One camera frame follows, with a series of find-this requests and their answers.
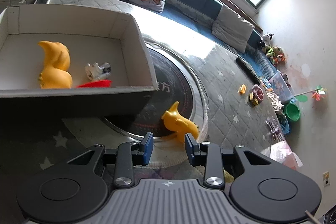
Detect clear plastic storage box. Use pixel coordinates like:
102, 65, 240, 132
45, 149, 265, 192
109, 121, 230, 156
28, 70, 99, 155
269, 71, 293, 104

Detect yellow toy vehicle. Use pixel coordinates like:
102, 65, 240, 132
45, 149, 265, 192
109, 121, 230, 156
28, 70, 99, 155
248, 92, 259, 107

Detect blue sofa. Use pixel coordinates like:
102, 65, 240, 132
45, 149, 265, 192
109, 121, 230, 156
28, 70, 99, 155
68, 0, 279, 80

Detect grey sofa cushion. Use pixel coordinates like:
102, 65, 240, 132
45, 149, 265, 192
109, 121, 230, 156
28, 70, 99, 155
212, 5, 255, 53

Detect pink white package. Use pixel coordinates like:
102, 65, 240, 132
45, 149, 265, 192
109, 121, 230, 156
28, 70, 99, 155
270, 141, 303, 170

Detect grey cardboard box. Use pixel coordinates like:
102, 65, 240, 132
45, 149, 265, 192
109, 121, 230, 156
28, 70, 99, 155
1, 4, 158, 123

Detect round black turntable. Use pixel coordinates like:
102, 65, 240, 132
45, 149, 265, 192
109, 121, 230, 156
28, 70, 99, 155
102, 43, 210, 142

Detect plush toys pile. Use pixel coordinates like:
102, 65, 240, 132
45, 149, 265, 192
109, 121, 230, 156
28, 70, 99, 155
261, 32, 286, 66

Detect small white robot toy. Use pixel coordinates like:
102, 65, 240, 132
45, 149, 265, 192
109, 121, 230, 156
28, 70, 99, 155
85, 63, 111, 81

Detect green plastic basin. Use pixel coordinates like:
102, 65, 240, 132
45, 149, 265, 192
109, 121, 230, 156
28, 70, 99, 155
284, 103, 301, 122

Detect red cloth piece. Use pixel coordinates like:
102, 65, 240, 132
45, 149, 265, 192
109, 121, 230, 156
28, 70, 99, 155
76, 80, 113, 88

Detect pink toy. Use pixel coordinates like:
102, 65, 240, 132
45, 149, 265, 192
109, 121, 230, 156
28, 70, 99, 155
252, 85, 264, 102

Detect yellow plush duck toy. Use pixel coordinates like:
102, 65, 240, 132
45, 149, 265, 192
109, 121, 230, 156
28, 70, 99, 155
161, 101, 199, 143

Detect orange plush duck toy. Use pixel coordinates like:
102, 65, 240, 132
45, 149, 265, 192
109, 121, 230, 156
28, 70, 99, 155
38, 41, 72, 89

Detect small orange toy block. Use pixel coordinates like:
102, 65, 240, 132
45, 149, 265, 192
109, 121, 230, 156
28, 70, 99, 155
238, 84, 247, 95

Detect black remote control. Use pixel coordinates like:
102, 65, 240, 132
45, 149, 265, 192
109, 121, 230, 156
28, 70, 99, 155
235, 57, 261, 85

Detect colourful pinwheel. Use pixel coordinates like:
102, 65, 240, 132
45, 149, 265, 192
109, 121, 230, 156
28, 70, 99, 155
294, 85, 327, 102

